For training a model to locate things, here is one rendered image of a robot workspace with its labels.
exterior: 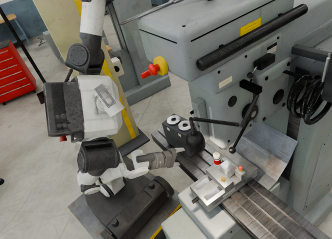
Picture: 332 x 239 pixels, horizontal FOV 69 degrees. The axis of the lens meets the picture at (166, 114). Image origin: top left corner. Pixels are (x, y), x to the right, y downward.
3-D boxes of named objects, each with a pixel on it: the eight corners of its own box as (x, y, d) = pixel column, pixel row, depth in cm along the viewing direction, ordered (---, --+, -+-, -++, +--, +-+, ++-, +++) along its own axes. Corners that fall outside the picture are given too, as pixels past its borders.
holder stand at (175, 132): (190, 156, 154) (186, 135, 142) (167, 142, 168) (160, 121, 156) (202, 145, 160) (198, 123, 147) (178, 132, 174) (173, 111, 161)
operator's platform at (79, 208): (86, 228, 232) (66, 207, 207) (137, 179, 265) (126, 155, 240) (137, 291, 183) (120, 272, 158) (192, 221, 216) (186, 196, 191)
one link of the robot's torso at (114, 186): (98, 189, 185) (83, 159, 148) (118, 172, 195) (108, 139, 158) (111, 203, 179) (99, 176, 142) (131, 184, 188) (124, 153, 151)
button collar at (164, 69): (165, 78, 75) (161, 60, 72) (155, 72, 80) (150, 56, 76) (170, 75, 76) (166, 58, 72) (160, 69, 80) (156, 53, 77)
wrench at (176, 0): (122, 26, 73) (122, 23, 72) (117, 24, 76) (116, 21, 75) (185, -1, 81) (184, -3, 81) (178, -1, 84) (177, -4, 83)
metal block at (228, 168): (227, 179, 127) (227, 172, 123) (220, 172, 131) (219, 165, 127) (234, 173, 128) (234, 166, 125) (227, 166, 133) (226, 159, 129)
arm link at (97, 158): (81, 179, 100) (90, 167, 90) (77, 159, 103) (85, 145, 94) (107, 174, 107) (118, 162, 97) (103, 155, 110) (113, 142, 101)
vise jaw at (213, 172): (225, 192, 122) (224, 187, 120) (206, 174, 133) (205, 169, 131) (233, 185, 124) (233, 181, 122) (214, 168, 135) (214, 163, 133)
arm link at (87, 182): (75, 197, 116) (88, 182, 100) (70, 172, 121) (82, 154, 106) (98, 192, 123) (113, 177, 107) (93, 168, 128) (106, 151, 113)
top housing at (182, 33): (189, 86, 69) (180, 31, 59) (145, 61, 88) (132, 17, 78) (294, 26, 84) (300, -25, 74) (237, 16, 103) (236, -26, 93)
